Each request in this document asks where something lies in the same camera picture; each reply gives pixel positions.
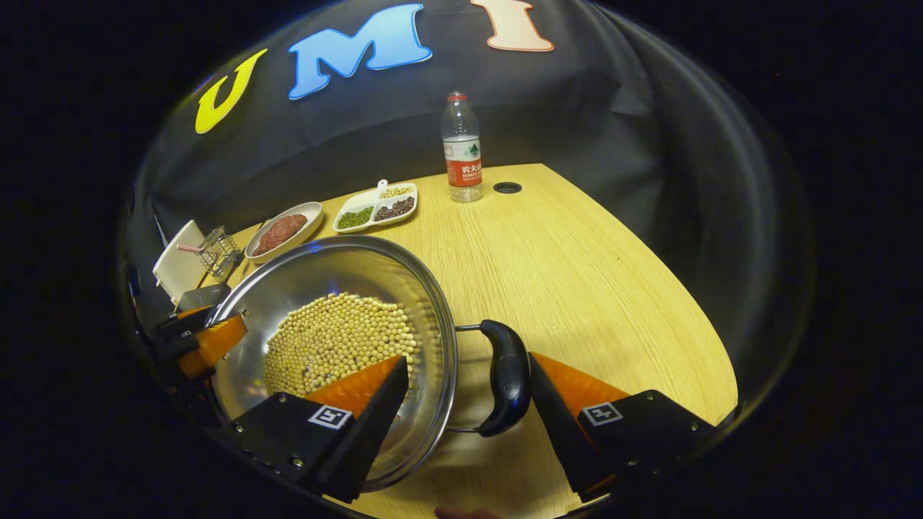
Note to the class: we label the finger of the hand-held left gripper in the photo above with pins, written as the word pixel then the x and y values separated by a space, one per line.
pixel 216 339
pixel 184 323

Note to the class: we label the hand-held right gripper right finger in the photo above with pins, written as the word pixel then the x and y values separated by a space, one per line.
pixel 566 447

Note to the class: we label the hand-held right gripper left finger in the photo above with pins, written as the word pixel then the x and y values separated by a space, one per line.
pixel 364 447

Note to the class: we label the stainless steel pot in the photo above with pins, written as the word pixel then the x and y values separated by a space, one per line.
pixel 288 274

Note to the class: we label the white toaster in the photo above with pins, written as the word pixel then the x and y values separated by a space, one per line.
pixel 177 267

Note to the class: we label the pink striped stick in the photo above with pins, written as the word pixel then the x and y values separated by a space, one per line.
pixel 190 249

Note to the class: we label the pile of soybeans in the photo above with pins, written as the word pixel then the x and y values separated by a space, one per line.
pixel 332 339

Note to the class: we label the round white plate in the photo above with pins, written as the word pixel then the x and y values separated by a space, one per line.
pixel 306 216

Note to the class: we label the pile of green beans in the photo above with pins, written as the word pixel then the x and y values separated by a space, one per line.
pixel 355 218

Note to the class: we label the white divided dish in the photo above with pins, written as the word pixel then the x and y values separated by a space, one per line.
pixel 360 202

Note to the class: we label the pile of dark beans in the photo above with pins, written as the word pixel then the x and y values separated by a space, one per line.
pixel 394 208

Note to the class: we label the small yellow bean pile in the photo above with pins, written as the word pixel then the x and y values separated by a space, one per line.
pixel 395 192

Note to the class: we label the black table grommet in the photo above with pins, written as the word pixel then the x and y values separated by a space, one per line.
pixel 508 187

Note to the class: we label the clear plastic water bottle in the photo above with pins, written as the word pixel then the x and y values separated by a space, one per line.
pixel 461 158

